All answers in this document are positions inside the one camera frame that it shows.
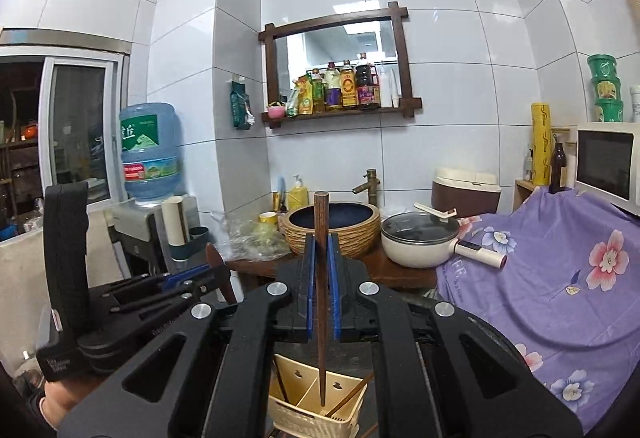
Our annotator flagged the purple floral cloth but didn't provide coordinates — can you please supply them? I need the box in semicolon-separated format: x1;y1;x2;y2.
435;185;640;434

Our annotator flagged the wooden framed mirror shelf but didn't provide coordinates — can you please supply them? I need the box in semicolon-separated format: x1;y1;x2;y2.
257;1;423;129

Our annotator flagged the white rice paddle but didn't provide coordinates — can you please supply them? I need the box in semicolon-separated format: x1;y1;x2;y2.
413;202;458;221

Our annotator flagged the teal plastic holder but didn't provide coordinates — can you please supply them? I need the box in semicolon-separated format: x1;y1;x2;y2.
170;225;211;263

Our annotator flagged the green wall packet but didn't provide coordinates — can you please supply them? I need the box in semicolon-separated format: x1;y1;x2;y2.
229;76;256;133

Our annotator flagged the brown glass bottle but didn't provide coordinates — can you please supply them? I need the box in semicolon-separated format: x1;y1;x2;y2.
549;134;568;195

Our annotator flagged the blue handled brush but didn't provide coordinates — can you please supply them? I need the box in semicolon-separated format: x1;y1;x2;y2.
272;177;288;213

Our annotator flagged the yellow wrap roll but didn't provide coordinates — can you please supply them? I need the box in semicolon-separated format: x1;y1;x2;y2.
530;102;552;186

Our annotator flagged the purple label sauce bottle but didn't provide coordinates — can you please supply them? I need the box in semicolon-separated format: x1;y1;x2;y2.
325;62;343;111

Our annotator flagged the white electric pot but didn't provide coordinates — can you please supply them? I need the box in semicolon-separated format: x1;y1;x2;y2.
380;211;508;269

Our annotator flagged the bronze faucet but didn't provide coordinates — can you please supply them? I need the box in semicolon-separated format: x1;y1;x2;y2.
352;169;382;209

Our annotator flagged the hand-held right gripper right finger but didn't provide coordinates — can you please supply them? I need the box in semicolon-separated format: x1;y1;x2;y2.
327;233;583;438

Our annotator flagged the woven pattern basin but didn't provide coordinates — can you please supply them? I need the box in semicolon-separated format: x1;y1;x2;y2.
282;202;382;259

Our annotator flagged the white plastic bottle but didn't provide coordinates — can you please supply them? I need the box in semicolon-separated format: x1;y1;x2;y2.
378;61;393;108

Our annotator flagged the white paper cup tube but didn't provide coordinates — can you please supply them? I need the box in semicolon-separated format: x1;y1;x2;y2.
161;196;191;249

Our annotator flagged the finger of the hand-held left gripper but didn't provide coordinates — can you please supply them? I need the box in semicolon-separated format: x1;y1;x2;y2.
111;268;232;321
102;268;213;299

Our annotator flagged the blue water jug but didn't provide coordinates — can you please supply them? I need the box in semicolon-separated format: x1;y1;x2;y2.
119;102;181;206

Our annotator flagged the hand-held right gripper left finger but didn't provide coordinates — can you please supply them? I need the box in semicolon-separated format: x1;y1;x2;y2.
57;234;317;438

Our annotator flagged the clear plastic bag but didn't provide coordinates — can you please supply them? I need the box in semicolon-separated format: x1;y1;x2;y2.
210;210;296;263

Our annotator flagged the dark soy sauce bottle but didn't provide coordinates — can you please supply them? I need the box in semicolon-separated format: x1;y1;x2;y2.
355;52;381;108

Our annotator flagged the wooden counter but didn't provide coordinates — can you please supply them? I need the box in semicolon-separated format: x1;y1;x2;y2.
225;238;438;291

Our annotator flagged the cream plastic utensil holder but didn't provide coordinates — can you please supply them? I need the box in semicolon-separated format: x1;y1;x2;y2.
267;353;368;438

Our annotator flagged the grey water dispenser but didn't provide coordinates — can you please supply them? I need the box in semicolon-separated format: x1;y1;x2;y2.
104;195;201;279

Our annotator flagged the yellow dish soap bottle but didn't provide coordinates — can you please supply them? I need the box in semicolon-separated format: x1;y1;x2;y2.
287;174;310;213

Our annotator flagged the yellow seasoning packet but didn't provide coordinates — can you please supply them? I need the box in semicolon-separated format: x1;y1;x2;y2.
287;75;313;116

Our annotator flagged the person's left hand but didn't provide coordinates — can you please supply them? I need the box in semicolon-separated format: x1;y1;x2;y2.
39;378;76;431

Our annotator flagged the brown and white rice cooker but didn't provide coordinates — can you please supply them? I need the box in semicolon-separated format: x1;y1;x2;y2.
431;168;502;219

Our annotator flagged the sliding glass window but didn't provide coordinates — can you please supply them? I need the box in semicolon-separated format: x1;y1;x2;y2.
0;28;132;239

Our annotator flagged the white microwave oven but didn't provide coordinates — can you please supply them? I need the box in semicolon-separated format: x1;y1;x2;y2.
574;122;640;219

